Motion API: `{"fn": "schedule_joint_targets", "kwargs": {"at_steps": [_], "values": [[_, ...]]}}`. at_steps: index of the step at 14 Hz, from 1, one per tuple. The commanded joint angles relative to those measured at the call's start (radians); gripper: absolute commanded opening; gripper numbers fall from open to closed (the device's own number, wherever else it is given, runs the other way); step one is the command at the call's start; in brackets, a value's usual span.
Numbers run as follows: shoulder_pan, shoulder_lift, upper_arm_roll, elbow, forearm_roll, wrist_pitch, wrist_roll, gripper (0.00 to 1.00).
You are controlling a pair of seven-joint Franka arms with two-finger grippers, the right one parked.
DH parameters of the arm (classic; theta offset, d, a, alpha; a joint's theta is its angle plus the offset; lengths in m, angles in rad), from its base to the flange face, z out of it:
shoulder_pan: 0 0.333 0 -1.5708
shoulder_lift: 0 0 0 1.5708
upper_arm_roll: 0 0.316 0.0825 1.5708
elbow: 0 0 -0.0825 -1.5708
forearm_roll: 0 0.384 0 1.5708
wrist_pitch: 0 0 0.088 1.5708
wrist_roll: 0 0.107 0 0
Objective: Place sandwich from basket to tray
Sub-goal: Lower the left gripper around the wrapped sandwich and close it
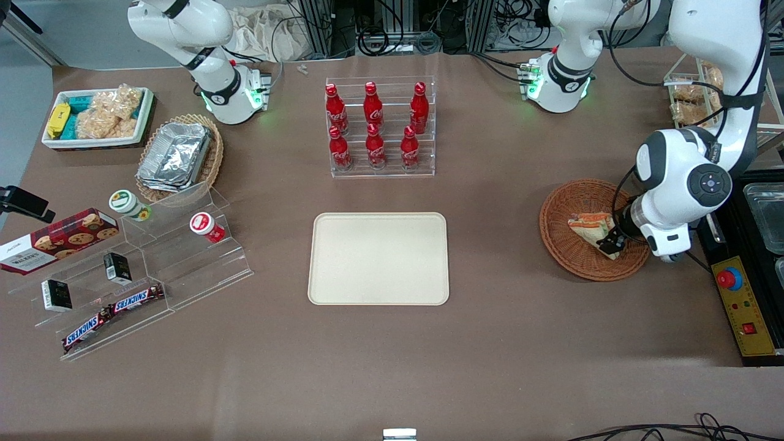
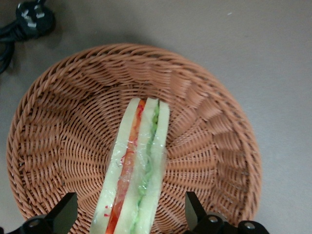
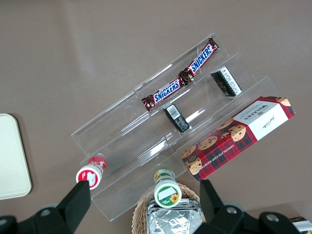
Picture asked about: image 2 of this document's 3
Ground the round brown wicker basket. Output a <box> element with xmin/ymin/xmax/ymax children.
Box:
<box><xmin>6</xmin><ymin>43</ymin><xmax>263</xmax><ymax>234</ymax></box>

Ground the plastic-wrapped triangle sandwich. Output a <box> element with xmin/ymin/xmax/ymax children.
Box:
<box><xmin>90</xmin><ymin>97</ymin><xmax>171</xmax><ymax>234</ymax></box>

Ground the black power plug cable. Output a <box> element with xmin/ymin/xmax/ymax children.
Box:
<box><xmin>0</xmin><ymin>1</ymin><xmax>56</xmax><ymax>74</ymax></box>

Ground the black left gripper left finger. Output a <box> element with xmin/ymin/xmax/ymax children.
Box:
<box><xmin>0</xmin><ymin>192</ymin><xmax>78</xmax><ymax>234</ymax></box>

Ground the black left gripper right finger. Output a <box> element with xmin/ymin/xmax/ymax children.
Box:
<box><xmin>184</xmin><ymin>191</ymin><xmax>270</xmax><ymax>234</ymax></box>

